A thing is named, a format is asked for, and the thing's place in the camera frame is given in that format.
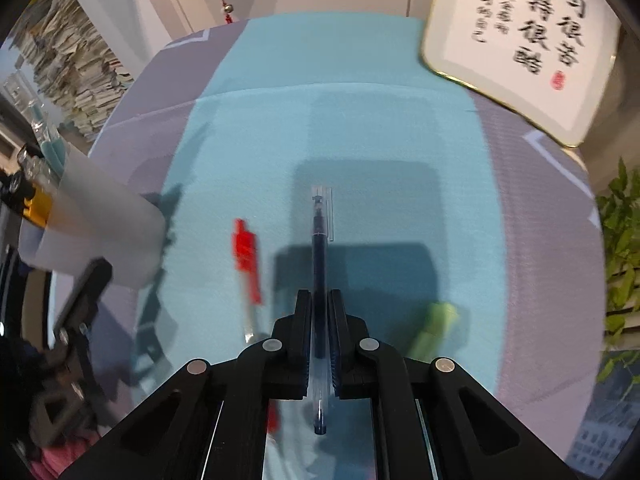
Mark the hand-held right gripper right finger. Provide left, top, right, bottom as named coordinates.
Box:
left=327, top=287, right=582, bottom=480

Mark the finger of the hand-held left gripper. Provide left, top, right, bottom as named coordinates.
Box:
left=50, top=257, right=114, bottom=348

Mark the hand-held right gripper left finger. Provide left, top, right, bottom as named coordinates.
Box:
left=60, top=287, right=314, bottom=480

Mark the clear pen with dark ink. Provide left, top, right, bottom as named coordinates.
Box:
left=309, top=185, right=335, bottom=436

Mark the translucent white pen cup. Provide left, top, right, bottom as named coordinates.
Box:
left=19, top=144, right=167, bottom=292

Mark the yellow and black pen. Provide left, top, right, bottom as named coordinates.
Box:
left=22, top=195, right=53, bottom=228

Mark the red pen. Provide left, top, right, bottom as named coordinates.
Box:
left=232, top=217, right=264, bottom=342

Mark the green highlighter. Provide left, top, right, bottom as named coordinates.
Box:
left=410, top=301, right=460, bottom=358

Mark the clear pen with grey-blue clip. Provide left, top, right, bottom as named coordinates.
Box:
left=27, top=102, right=68, bottom=181

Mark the teal and grey tablecloth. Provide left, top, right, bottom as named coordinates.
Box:
left=47, top=12, right=602, bottom=480

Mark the pile of stacked papers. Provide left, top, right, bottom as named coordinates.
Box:
left=7, top=0, right=133, bottom=143

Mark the green potted plant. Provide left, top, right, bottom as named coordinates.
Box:
left=595, top=157, right=640, bottom=386

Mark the white calligraphy board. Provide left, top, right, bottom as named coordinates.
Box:
left=420, top=0, right=623, bottom=148

